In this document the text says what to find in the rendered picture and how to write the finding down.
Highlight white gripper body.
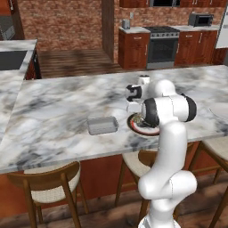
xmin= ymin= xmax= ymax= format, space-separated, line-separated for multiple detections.
xmin=126 ymin=101 xmax=144 ymax=114

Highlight small grey toaster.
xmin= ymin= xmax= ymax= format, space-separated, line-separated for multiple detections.
xmin=121 ymin=19 xmax=132 ymax=30

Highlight steel extractor hood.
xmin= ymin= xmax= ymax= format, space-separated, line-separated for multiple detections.
xmin=149 ymin=0 xmax=181 ymax=8

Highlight steel oven with hob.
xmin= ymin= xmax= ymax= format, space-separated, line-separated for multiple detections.
xmin=143 ymin=25 xmax=181 ymax=70

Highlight red-brown wooden base cupboard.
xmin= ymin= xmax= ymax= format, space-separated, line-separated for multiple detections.
xmin=174 ymin=26 xmax=228 ymax=67
xmin=118 ymin=27 xmax=151 ymax=71

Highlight grey microwave oven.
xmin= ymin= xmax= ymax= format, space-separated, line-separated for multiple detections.
xmin=188 ymin=12 xmax=215 ymax=28

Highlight red-brown wooden wall cupboards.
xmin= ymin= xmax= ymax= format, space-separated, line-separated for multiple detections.
xmin=118 ymin=0 xmax=228 ymax=9

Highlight grey tupperware container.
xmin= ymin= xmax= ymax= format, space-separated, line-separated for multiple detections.
xmin=86 ymin=116 xmax=120 ymax=136

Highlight white fridge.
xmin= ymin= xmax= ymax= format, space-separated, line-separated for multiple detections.
xmin=215 ymin=4 xmax=228 ymax=50

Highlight brown dumpling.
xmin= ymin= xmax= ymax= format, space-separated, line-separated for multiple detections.
xmin=132 ymin=114 xmax=147 ymax=125

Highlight black red-rimmed plate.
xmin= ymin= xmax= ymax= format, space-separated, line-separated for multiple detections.
xmin=126 ymin=112 xmax=161 ymax=137

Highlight pale grey round dish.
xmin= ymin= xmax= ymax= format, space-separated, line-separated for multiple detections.
xmin=208 ymin=102 xmax=228 ymax=123

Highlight wooden chair with cream seat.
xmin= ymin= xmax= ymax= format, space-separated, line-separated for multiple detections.
xmin=114 ymin=148 xmax=163 ymax=224
xmin=6 ymin=160 xmax=90 ymax=228
xmin=187 ymin=135 xmax=228 ymax=228

